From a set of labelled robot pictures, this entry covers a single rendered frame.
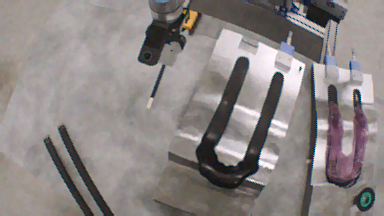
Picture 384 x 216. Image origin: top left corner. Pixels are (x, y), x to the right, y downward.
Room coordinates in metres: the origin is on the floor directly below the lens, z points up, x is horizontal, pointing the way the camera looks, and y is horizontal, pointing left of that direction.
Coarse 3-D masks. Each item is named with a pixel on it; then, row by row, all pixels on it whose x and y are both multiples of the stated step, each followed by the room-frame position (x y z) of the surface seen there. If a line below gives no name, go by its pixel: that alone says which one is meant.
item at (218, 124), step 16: (240, 64) 0.48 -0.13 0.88; (240, 80) 0.44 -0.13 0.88; (272, 80) 0.44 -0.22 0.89; (224, 96) 0.40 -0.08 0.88; (272, 96) 0.39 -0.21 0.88; (224, 112) 0.36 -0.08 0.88; (272, 112) 0.35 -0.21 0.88; (208, 128) 0.31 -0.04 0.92; (224, 128) 0.31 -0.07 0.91; (256, 128) 0.31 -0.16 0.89; (208, 144) 0.27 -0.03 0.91; (256, 144) 0.26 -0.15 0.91; (208, 160) 0.24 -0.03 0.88; (256, 160) 0.22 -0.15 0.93; (208, 176) 0.20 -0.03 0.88; (224, 176) 0.19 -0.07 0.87; (240, 176) 0.19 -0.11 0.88
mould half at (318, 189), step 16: (320, 64) 0.50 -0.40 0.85; (320, 80) 0.45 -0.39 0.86; (368, 80) 0.45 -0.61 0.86; (320, 96) 0.40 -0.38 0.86; (352, 96) 0.39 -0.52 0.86; (368, 96) 0.39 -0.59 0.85; (320, 112) 0.34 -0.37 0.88; (352, 112) 0.34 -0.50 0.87; (368, 112) 0.33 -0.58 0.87; (320, 128) 0.29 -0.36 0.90; (352, 128) 0.28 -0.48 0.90; (368, 128) 0.27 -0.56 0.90; (320, 144) 0.25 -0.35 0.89; (368, 144) 0.22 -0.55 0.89; (320, 160) 0.20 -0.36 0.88; (368, 160) 0.17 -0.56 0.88; (320, 176) 0.15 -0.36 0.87; (368, 176) 0.12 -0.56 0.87; (320, 192) 0.10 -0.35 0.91; (336, 192) 0.09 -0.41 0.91; (352, 192) 0.07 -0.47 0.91; (304, 208) 0.06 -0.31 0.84; (320, 208) 0.05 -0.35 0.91; (336, 208) 0.03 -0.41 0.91; (352, 208) 0.02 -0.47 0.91
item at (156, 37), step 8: (152, 24) 0.50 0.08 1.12; (160, 24) 0.50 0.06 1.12; (168, 24) 0.49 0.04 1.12; (152, 32) 0.48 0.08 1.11; (160, 32) 0.48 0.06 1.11; (168, 32) 0.48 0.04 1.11; (144, 40) 0.47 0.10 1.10; (152, 40) 0.47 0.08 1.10; (160, 40) 0.46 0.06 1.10; (144, 48) 0.45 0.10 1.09; (152, 48) 0.45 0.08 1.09; (160, 48) 0.45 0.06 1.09; (144, 56) 0.43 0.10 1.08; (152, 56) 0.43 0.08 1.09; (152, 64) 0.42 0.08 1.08
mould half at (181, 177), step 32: (224, 32) 0.58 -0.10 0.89; (224, 64) 0.48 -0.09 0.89; (256, 64) 0.48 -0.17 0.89; (256, 96) 0.39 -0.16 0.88; (288, 96) 0.39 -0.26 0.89; (192, 128) 0.31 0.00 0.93; (192, 160) 0.23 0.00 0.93; (224, 160) 0.23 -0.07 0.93; (160, 192) 0.16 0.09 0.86; (192, 192) 0.16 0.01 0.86; (224, 192) 0.15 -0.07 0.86; (256, 192) 0.14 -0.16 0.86
